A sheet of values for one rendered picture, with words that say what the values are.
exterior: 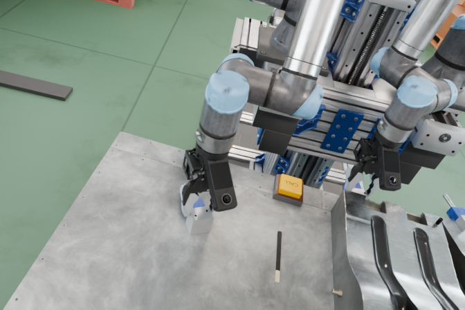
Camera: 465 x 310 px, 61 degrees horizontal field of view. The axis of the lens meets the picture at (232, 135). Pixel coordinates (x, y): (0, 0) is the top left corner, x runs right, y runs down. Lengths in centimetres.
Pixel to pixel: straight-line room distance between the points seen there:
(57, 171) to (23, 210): 26
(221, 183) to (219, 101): 18
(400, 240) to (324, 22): 55
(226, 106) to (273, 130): 59
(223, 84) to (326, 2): 25
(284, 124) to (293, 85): 48
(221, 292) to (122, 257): 22
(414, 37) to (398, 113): 21
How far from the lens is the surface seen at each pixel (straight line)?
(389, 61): 110
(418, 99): 96
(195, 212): 92
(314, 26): 79
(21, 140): 235
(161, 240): 93
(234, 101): 69
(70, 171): 216
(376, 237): 102
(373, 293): 85
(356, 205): 104
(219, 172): 79
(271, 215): 104
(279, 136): 129
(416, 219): 116
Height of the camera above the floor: 156
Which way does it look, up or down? 39 degrees down
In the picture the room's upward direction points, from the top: 17 degrees clockwise
